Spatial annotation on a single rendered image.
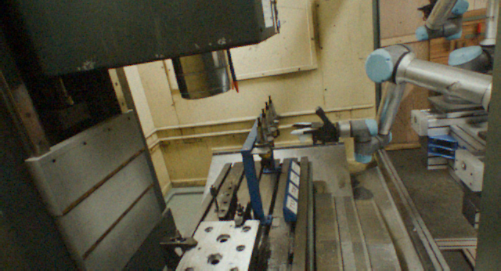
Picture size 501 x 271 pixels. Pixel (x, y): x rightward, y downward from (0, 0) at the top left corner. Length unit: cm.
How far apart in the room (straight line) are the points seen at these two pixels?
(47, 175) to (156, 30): 50
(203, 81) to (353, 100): 125
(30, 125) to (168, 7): 49
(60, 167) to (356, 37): 154
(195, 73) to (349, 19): 120
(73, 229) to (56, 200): 11
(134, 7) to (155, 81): 133
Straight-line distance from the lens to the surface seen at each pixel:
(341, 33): 187
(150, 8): 82
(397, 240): 156
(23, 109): 100
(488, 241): 85
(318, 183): 183
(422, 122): 163
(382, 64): 118
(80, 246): 112
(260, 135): 115
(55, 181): 103
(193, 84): 85
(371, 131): 136
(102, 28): 89
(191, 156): 222
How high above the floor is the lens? 165
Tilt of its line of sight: 19 degrees down
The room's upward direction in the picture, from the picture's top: 10 degrees counter-clockwise
